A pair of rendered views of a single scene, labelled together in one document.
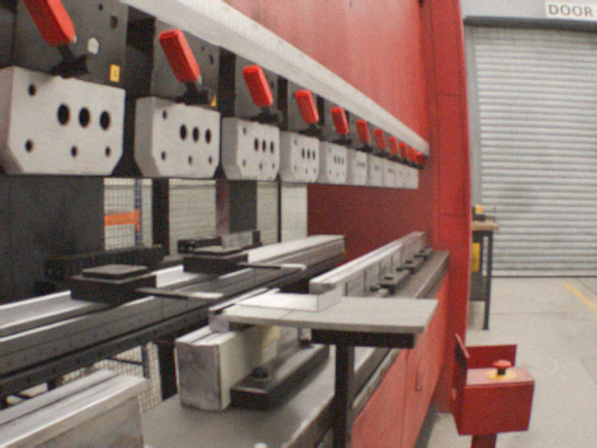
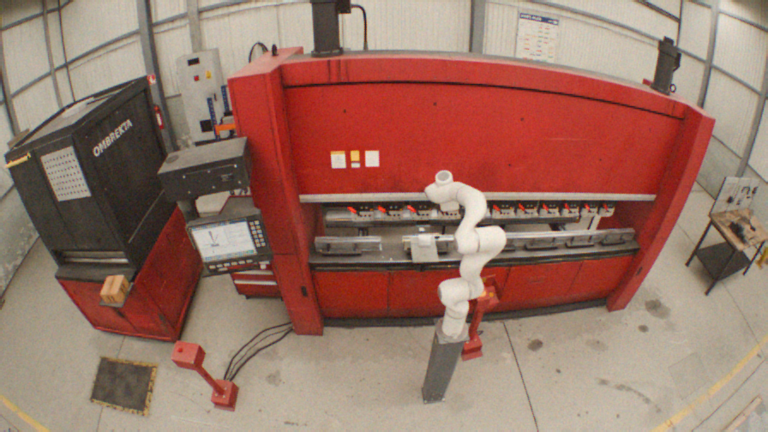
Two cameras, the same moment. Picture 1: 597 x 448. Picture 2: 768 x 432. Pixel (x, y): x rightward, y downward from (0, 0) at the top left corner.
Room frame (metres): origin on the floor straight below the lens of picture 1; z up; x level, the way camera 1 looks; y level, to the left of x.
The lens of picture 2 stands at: (-0.05, -1.63, 2.65)
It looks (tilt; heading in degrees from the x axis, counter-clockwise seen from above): 38 degrees down; 71
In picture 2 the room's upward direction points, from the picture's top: 1 degrees counter-clockwise
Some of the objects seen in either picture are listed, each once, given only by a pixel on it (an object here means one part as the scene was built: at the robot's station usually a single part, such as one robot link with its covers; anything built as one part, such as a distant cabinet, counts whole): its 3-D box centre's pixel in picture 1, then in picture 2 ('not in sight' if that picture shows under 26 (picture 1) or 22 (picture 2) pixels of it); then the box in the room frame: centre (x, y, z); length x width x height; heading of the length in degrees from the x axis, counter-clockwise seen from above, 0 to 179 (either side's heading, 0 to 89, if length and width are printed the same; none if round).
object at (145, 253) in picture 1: (108, 260); not in sight; (1.18, 0.40, 1.02); 0.37 x 0.06 x 0.04; 161
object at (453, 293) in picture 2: not in sight; (454, 297); (0.64, -0.74, 1.30); 0.19 x 0.12 x 0.24; 171
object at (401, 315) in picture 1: (338, 311); (423, 249); (0.81, -0.05, 1.00); 0.26 x 0.18 x 0.01; 71
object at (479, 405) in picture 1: (491, 381); (485, 292); (1.16, -0.42, 0.75); 0.20 x 0.16 x 0.18; 172
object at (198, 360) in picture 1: (255, 343); (428, 242); (0.91, 0.07, 0.92); 0.39 x 0.06 x 0.10; 161
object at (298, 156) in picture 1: (282, 133); (448, 207); (1.02, 0.03, 1.26); 0.15 x 0.09 x 0.17; 161
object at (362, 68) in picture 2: not in sight; (536, 77); (1.47, -0.13, 2.23); 3.00 x 0.10 x 0.14; 161
